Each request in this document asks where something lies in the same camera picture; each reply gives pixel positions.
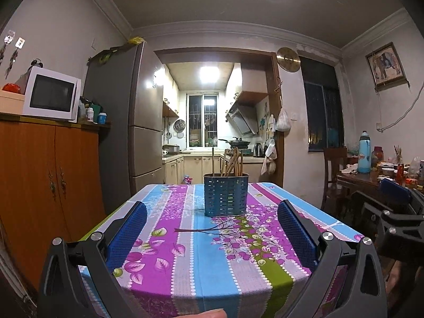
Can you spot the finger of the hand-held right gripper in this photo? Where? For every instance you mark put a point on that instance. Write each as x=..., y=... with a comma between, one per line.
x=394, y=190
x=367, y=210

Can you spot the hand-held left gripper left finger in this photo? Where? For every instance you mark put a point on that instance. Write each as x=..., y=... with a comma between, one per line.
x=127, y=235

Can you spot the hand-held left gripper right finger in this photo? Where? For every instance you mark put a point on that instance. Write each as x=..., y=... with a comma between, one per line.
x=296, y=235

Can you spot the blue perforated utensil holder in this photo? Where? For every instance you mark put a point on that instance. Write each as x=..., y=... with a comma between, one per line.
x=225, y=195

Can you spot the bunch of wooden chopsticks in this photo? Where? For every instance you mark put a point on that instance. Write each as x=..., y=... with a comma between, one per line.
x=230, y=165

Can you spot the single brown chopstick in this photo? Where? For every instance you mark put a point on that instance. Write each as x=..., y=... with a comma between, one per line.
x=213, y=162

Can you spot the person's left hand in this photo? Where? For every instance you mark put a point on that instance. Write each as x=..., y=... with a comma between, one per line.
x=205, y=314

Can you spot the red drink can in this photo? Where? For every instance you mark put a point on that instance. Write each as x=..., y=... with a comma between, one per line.
x=400, y=173

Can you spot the small red box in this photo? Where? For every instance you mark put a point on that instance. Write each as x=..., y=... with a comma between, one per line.
x=411, y=182

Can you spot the white bowl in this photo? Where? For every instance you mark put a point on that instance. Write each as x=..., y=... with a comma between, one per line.
x=387, y=171

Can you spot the dark wooden dining table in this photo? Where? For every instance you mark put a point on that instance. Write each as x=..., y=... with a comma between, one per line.
x=361, y=180

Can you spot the jar of chopsticks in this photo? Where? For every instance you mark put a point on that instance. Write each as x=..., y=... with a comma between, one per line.
x=398, y=157

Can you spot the crumpled white cloth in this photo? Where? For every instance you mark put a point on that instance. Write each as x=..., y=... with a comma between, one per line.
x=349, y=169

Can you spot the blue thermos flask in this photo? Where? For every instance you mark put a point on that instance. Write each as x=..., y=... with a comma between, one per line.
x=364, y=154

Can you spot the dark wooden chair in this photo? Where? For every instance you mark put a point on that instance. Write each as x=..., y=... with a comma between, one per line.
x=335, y=162

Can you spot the floral striped tablecloth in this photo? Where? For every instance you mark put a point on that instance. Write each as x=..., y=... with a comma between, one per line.
x=198, y=255

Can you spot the hanging cloth bags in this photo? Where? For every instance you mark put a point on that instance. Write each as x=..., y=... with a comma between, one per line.
x=269, y=159

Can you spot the steel electric kettle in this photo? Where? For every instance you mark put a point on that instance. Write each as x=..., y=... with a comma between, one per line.
x=258, y=150

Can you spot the beige kitchen base cabinets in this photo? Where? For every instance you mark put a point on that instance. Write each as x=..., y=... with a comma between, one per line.
x=195, y=167

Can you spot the gas stove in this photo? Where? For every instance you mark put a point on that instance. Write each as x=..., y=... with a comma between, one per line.
x=247, y=151

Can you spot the grey rice cooker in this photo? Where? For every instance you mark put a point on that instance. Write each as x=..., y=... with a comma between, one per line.
x=172, y=148

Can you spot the dark barred window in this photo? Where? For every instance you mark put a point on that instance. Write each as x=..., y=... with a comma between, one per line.
x=323, y=116

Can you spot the black wok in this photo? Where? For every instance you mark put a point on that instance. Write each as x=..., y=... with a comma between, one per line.
x=243, y=143

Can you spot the orange wooden cabinet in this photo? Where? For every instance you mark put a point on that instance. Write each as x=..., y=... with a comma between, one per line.
x=33, y=172

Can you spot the white hanging plastic bag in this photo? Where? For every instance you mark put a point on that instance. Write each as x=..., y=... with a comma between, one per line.
x=283, y=121

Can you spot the framed elephant picture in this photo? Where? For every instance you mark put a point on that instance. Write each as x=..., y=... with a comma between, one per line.
x=386, y=64

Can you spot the small white bottle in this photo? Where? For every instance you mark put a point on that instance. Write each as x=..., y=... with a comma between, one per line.
x=89, y=114

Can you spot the green container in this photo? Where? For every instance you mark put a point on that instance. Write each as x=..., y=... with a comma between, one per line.
x=96, y=109

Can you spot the steel range hood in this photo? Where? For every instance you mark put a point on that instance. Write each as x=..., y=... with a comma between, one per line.
x=241, y=116

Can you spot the grey refrigerator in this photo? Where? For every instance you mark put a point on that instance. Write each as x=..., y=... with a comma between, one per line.
x=145, y=99

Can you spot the kitchen window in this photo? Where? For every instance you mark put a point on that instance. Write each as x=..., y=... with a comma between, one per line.
x=202, y=119

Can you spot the white microwave oven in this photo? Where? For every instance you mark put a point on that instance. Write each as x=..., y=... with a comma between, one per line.
x=49, y=94

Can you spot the cream box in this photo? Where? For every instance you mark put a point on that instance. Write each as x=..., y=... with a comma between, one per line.
x=11, y=102

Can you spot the kitchen ceiling light panel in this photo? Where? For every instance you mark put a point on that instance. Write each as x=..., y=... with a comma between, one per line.
x=208, y=75

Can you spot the green leafy bundle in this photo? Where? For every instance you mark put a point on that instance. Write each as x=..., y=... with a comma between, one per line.
x=102, y=56

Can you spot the red round pot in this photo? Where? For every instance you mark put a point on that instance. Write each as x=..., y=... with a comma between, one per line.
x=11, y=88

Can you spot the black alarm clock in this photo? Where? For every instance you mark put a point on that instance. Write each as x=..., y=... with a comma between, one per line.
x=36, y=64

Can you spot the yellow plastic bag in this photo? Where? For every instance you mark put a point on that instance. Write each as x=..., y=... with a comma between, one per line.
x=136, y=40

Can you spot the beige kitchen wall cabinets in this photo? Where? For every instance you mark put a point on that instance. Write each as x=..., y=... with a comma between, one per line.
x=169, y=96

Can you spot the round gold wall clock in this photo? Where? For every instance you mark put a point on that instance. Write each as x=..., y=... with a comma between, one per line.
x=288, y=59

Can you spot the hanging wall ornament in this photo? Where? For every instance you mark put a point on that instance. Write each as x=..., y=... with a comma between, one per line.
x=20, y=43
x=9, y=36

